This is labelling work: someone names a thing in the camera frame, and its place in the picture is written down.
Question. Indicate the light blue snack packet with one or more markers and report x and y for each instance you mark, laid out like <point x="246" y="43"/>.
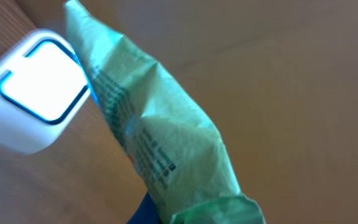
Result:
<point x="171" y="141"/>

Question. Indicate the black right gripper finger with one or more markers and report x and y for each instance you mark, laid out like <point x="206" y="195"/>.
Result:
<point x="146" y="212"/>

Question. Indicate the white barcode scanner stand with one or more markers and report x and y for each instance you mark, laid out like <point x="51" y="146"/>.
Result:
<point x="42" y="87"/>

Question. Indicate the brown cardboard back panel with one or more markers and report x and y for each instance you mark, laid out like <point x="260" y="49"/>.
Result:
<point x="280" y="81"/>

